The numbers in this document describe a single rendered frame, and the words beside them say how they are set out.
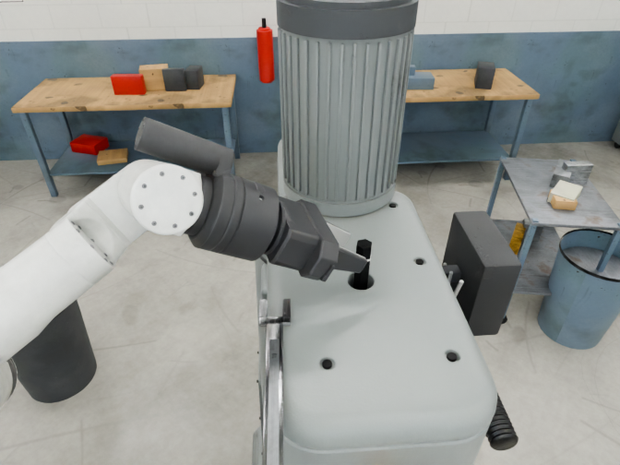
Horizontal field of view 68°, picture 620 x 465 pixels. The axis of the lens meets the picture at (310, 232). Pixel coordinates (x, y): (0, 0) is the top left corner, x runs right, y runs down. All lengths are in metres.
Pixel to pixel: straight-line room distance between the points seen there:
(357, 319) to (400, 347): 0.06
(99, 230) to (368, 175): 0.40
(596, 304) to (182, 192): 2.87
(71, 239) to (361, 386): 0.33
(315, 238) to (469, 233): 0.59
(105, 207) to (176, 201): 0.11
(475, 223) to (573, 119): 4.99
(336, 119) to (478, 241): 0.48
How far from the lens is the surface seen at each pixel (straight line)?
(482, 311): 1.07
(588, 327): 3.29
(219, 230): 0.48
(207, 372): 2.96
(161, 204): 0.44
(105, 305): 3.55
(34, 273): 0.48
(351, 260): 0.57
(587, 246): 3.43
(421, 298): 0.63
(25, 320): 0.49
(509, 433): 0.64
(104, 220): 0.53
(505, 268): 1.00
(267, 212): 0.49
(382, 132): 0.71
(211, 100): 4.20
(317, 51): 0.66
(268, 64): 4.71
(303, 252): 0.52
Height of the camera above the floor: 2.32
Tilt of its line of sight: 36 degrees down
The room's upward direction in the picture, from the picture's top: straight up
